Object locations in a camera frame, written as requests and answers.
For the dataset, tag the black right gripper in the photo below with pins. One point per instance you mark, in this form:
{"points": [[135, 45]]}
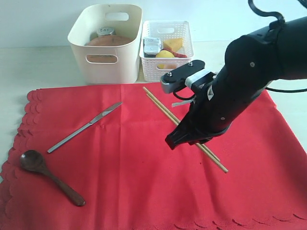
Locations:
{"points": [[230, 93]]}

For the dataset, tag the wooden chopstick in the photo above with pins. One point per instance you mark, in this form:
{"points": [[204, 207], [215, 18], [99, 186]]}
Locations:
{"points": [[219, 164], [176, 121]]}

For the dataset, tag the brown egg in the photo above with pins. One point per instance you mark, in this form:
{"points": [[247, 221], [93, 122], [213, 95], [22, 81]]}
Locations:
{"points": [[170, 66]]}

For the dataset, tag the red sausage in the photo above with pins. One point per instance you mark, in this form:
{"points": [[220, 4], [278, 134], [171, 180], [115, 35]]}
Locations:
{"points": [[175, 54]]}

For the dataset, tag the yellow lemon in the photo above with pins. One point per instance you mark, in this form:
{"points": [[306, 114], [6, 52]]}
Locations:
{"points": [[163, 54]]}

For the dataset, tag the yellow cheese wedge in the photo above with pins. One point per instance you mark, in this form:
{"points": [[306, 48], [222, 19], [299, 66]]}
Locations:
{"points": [[173, 44]]}

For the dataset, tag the white milk carton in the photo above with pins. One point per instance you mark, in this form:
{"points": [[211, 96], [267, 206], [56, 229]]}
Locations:
{"points": [[151, 46]]}

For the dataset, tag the brown wooden plate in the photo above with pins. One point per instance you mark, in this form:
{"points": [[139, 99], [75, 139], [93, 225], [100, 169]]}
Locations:
{"points": [[108, 41]]}

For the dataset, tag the stainless steel cup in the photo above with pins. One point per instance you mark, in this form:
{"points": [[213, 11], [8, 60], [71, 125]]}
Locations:
{"points": [[102, 31]]}

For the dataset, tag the dark wooden spoon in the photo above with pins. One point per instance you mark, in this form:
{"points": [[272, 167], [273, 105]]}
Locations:
{"points": [[33, 161]]}

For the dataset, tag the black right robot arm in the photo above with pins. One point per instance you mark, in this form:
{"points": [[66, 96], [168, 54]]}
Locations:
{"points": [[251, 63]]}

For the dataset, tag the white perforated plastic basket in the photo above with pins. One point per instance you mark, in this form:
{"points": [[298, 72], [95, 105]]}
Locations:
{"points": [[165, 30]]}

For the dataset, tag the silver table knife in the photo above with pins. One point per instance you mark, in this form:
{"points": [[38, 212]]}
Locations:
{"points": [[84, 127]]}

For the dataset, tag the cream plastic bin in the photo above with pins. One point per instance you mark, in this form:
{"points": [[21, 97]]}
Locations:
{"points": [[107, 64]]}

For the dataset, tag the red tablecloth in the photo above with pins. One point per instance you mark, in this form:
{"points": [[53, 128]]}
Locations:
{"points": [[130, 178]]}

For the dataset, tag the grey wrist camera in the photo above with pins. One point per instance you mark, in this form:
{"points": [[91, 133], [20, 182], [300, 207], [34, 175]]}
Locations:
{"points": [[192, 75]]}

